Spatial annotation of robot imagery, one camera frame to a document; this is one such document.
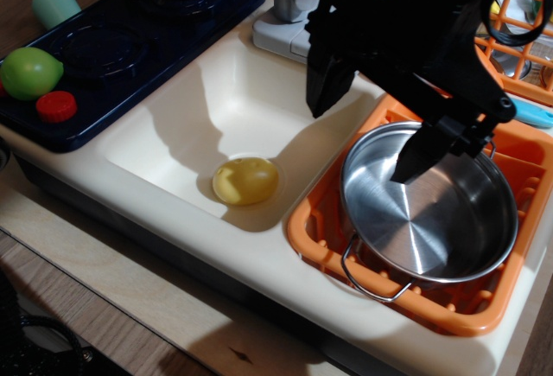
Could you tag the grey toy faucet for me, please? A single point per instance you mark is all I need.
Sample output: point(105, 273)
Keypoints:
point(281, 30)

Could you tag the orange plastic drying rack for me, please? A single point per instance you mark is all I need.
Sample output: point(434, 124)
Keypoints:
point(319, 231)

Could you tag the cream toy sink unit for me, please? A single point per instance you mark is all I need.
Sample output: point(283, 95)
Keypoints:
point(153, 168)

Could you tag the stainless steel pan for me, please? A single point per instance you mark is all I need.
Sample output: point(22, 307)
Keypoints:
point(455, 223)

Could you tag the orange wire basket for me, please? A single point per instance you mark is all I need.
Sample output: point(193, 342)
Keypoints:
point(531, 77)

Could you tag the red bottle cap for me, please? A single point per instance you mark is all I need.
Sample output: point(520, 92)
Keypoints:
point(56, 107)

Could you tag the mint green cup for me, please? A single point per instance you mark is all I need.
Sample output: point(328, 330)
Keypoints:
point(51, 13)

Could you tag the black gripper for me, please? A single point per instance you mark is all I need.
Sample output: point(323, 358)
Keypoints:
point(422, 53)

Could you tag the dark blue toy stove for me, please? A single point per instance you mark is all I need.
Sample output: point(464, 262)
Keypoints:
point(115, 53)

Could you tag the orange toy carrot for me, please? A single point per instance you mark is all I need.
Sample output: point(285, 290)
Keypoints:
point(487, 64)

